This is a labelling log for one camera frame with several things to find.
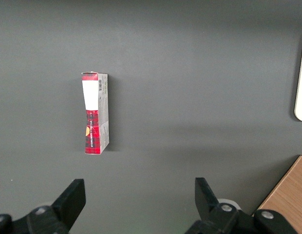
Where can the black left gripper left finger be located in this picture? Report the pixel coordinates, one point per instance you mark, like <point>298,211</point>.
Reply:
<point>56,217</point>

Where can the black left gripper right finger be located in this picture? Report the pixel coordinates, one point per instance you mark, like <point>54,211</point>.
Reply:
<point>214,219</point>

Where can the wooden drawer cabinet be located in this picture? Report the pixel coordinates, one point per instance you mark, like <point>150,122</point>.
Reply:
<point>289,190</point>

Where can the red plaid cardboard box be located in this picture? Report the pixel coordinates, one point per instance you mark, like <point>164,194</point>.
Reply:
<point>103,117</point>

